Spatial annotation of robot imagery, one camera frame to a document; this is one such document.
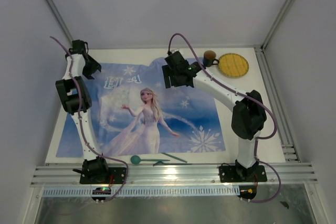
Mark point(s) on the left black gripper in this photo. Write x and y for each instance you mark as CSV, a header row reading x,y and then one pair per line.
x,y
95,66

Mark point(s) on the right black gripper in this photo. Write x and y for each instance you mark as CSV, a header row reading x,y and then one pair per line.
x,y
167,72

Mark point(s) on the blue pink Elsa cloth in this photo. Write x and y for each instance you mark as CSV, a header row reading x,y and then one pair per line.
x,y
134,113

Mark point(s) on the yellow woven round plate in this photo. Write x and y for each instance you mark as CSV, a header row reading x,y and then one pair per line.
x,y
233,65

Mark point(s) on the teal plastic spoon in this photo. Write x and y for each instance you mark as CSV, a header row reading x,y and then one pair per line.
x,y
136,160

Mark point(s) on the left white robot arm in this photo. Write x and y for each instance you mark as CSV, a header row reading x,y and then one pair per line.
x,y
76,101

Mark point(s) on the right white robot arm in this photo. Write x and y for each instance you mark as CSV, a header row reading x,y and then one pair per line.
x,y
248,114

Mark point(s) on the brown paper cup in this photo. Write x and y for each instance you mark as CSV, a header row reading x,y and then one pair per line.
x,y
209,58

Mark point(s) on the teal plastic knife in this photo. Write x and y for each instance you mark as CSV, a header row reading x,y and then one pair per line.
x,y
174,157

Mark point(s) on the dark teal plastic fork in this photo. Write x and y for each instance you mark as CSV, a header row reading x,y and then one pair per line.
x,y
161,163

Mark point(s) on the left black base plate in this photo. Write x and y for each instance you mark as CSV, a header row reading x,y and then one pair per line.
x,y
114,175

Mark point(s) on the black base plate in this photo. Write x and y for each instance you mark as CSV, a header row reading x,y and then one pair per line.
x,y
114,175
229,174

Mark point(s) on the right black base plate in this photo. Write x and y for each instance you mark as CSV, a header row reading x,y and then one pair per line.
x,y
229,174

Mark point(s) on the white slotted cable duct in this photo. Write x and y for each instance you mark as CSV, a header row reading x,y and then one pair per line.
x,y
142,191

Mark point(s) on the aluminium front rail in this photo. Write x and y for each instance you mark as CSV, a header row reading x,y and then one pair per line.
x,y
148,175

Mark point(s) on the right aluminium side rail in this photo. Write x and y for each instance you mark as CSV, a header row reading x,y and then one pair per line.
x,y
284,131

